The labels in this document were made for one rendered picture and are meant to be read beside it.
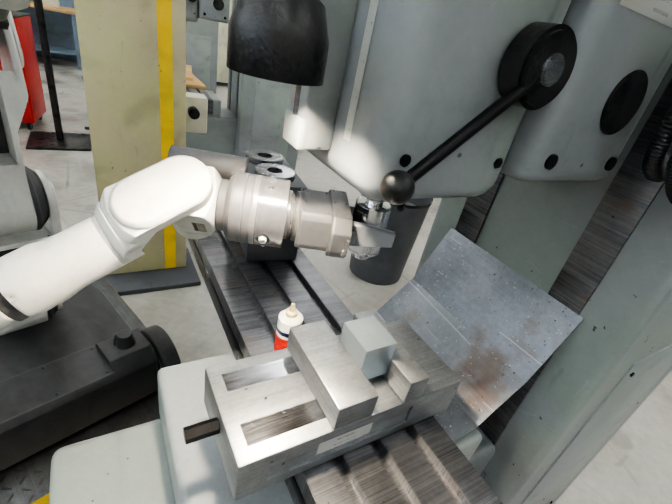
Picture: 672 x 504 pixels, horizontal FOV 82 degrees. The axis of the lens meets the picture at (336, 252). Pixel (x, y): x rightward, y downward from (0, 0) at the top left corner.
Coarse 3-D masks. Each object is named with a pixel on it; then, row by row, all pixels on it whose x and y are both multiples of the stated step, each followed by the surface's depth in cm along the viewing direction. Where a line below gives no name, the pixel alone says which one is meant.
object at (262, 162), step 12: (252, 156) 90; (264, 156) 95; (276, 156) 94; (252, 168) 87; (264, 168) 85; (276, 168) 87; (288, 168) 88; (300, 180) 87; (288, 240) 89; (252, 252) 87; (264, 252) 88; (276, 252) 90; (288, 252) 91
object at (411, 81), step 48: (384, 0) 31; (432, 0) 29; (480, 0) 30; (528, 0) 33; (384, 48) 32; (432, 48) 31; (480, 48) 33; (384, 96) 33; (432, 96) 33; (480, 96) 36; (336, 144) 39; (384, 144) 34; (432, 144) 36; (480, 144) 39; (432, 192) 40; (480, 192) 44
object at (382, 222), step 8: (352, 216) 51; (360, 216) 49; (368, 216) 48; (368, 224) 49; (376, 224) 49; (384, 224) 50; (352, 248) 51; (360, 248) 51; (368, 248) 51; (376, 248) 51; (368, 256) 51
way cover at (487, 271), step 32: (448, 256) 85; (480, 256) 80; (416, 288) 88; (448, 288) 83; (480, 288) 78; (512, 288) 74; (384, 320) 88; (416, 320) 84; (448, 320) 80; (480, 320) 76; (512, 320) 72; (544, 320) 68; (576, 320) 65; (448, 352) 77; (480, 352) 74; (512, 352) 70; (544, 352) 67; (480, 384) 71; (512, 384) 68; (448, 416) 69; (480, 416) 68
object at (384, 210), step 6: (360, 198) 50; (360, 204) 49; (366, 204) 49; (384, 204) 50; (360, 210) 49; (366, 210) 48; (372, 210) 48; (378, 210) 48; (384, 210) 48; (390, 210) 49; (372, 216) 48; (378, 216) 48; (384, 216) 49
